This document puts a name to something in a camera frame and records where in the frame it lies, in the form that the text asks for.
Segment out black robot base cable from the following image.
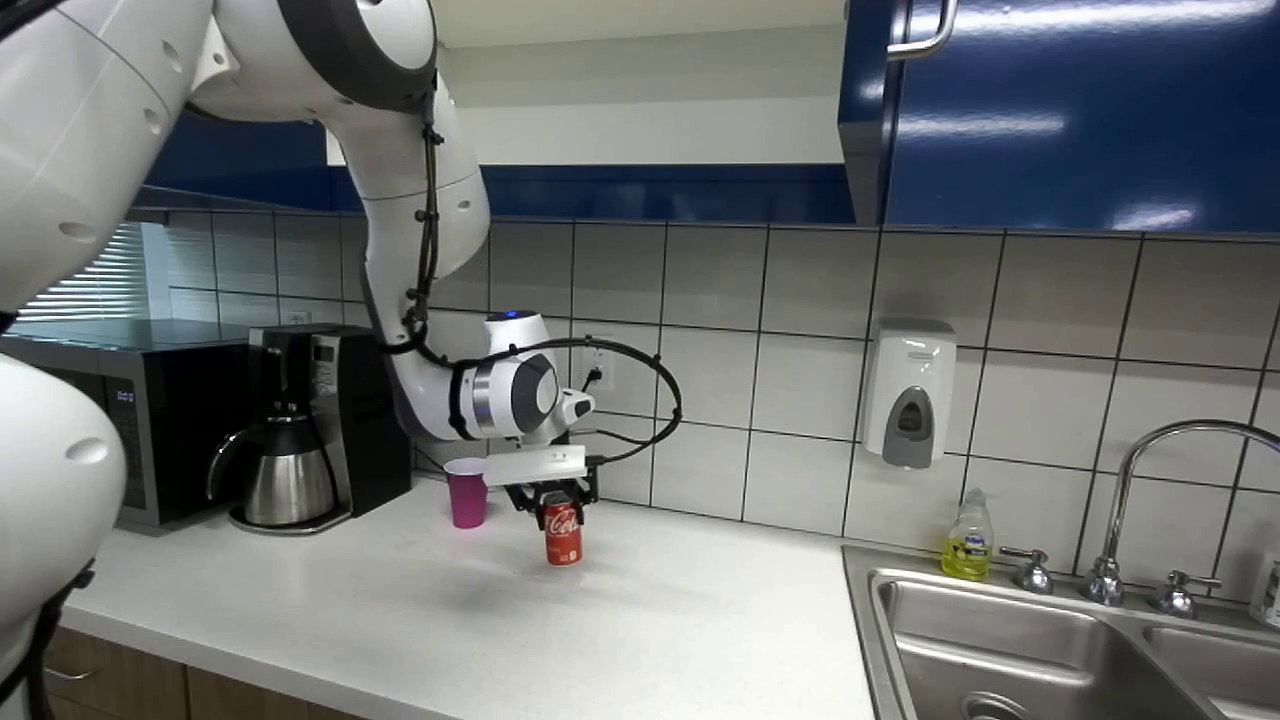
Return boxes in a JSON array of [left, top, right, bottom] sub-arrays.
[[0, 561, 99, 720]]

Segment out chrome faucet handle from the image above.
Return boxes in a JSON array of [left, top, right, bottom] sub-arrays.
[[1155, 567, 1224, 620], [1008, 548, 1055, 595]]

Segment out white window blinds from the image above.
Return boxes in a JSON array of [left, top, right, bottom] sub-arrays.
[[7, 217, 178, 336]]

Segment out steel coffee carafe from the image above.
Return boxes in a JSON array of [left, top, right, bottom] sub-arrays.
[[206, 402, 346, 530]]

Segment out stainless steel double sink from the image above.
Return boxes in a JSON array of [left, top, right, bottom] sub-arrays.
[[838, 540, 1280, 720]]

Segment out small white bottle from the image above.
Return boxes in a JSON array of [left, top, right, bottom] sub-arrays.
[[1254, 555, 1280, 630]]

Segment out red cola can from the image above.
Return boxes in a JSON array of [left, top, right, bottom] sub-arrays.
[[539, 496, 588, 567]]

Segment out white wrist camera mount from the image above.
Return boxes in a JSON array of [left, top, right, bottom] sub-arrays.
[[479, 442, 595, 492]]

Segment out black microwave oven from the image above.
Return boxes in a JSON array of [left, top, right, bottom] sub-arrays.
[[16, 333, 273, 534]]

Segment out pink plastic cup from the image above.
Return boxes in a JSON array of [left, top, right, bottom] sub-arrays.
[[439, 456, 491, 530]]

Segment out wooden base cabinet drawers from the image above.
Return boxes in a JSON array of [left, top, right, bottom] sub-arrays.
[[43, 622, 365, 720]]

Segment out silver cabinet door handle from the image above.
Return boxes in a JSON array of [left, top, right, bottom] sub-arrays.
[[883, 0, 959, 62]]

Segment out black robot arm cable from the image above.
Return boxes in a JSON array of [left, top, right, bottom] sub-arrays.
[[386, 110, 690, 471]]

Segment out yellow dish soap bottle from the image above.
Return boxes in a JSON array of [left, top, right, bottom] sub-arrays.
[[935, 482, 1002, 584]]

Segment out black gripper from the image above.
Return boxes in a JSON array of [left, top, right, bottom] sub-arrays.
[[503, 476, 593, 534]]

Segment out blue cabinet door with handle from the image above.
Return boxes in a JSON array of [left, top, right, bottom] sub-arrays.
[[838, 0, 1280, 238]]

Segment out black coffee maker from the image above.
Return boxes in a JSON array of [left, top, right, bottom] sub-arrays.
[[239, 323, 416, 534]]

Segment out chrome gooseneck faucet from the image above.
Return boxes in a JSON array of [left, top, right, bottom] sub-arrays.
[[1082, 417, 1280, 607]]

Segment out white wall soap dispenser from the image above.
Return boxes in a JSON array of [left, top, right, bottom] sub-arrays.
[[860, 321, 959, 471]]

